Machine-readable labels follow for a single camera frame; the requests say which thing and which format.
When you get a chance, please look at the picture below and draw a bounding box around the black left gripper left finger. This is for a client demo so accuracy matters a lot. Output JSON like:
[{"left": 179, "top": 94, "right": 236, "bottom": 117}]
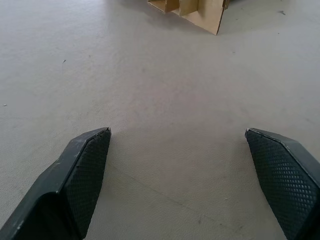
[{"left": 0, "top": 126, "right": 112, "bottom": 240}]

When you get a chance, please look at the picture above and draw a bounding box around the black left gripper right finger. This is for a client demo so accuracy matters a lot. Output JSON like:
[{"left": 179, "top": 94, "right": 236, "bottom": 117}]
[{"left": 244, "top": 127, "right": 320, "bottom": 240}]

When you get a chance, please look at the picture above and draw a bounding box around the cardboard box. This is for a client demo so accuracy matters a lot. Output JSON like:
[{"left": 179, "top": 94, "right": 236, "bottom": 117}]
[{"left": 146, "top": 0, "right": 227, "bottom": 36}]

